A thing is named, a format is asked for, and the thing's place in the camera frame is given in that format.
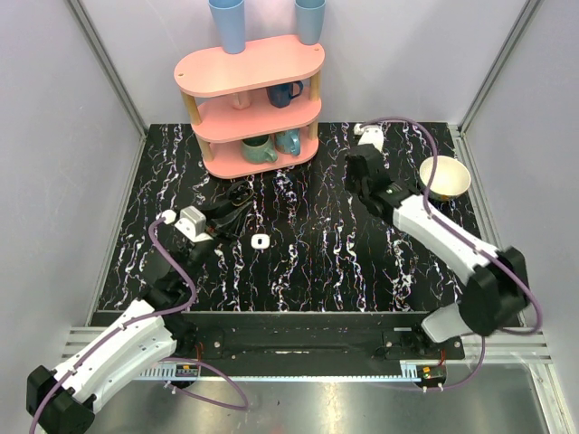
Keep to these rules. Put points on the dark blue mug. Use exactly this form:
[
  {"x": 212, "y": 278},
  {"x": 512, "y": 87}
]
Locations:
[{"x": 281, "y": 95}]

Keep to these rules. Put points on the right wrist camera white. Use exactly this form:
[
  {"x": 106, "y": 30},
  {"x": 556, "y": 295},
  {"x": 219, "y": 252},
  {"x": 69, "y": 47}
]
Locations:
[{"x": 370, "y": 135}]

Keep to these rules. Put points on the left light blue cup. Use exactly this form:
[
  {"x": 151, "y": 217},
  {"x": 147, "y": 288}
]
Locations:
[{"x": 229, "y": 18}]

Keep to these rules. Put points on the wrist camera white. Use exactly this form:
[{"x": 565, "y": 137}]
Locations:
[
  {"x": 190, "y": 221},
  {"x": 370, "y": 135}
]

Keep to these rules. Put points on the right light blue cup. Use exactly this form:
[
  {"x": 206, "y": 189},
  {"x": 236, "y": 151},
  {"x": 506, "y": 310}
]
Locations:
[{"x": 310, "y": 16}]

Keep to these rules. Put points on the black earbud charging case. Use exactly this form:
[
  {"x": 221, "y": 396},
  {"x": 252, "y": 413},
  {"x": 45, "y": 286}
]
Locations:
[{"x": 240, "y": 193}]

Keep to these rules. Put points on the pink mug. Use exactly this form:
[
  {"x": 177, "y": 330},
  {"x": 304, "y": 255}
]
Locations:
[{"x": 241, "y": 100}]

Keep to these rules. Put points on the pink three-tier shelf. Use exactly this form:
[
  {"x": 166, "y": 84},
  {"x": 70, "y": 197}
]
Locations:
[{"x": 207, "y": 79}]

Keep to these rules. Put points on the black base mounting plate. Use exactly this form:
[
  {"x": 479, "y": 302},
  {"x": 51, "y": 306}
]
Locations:
[{"x": 267, "y": 346}]

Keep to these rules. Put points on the light blue butterfly mug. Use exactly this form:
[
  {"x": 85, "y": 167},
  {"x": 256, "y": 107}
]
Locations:
[{"x": 288, "y": 142}]

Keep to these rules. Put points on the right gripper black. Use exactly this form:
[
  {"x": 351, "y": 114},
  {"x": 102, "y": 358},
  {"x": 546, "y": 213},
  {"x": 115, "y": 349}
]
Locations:
[{"x": 349, "y": 183}]

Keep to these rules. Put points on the cream bowl green outside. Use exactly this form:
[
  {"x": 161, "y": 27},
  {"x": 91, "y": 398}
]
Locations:
[{"x": 451, "y": 179}]

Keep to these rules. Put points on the white earbud charging case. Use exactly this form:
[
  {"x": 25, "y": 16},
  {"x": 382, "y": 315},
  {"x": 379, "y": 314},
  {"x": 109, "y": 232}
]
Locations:
[{"x": 260, "y": 241}]

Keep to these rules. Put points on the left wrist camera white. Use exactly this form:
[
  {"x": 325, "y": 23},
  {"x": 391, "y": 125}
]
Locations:
[{"x": 190, "y": 221}]

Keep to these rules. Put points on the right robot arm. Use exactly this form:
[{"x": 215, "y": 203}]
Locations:
[{"x": 495, "y": 281}]

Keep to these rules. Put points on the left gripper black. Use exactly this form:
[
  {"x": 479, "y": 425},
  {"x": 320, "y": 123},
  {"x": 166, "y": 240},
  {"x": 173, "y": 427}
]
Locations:
[{"x": 219, "y": 221}]

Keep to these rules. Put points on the green ceramic mug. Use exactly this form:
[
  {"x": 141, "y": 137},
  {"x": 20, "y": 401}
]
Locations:
[{"x": 259, "y": 150}]

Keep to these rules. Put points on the light blue cup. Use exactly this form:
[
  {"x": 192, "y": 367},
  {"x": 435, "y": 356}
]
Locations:
[
  {"x": 229, "y": 18},
  {"x": 310, "y": 16}
]

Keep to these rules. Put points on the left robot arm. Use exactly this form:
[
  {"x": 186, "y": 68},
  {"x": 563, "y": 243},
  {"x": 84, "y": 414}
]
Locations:
[{"x": 153, "y": 329}]

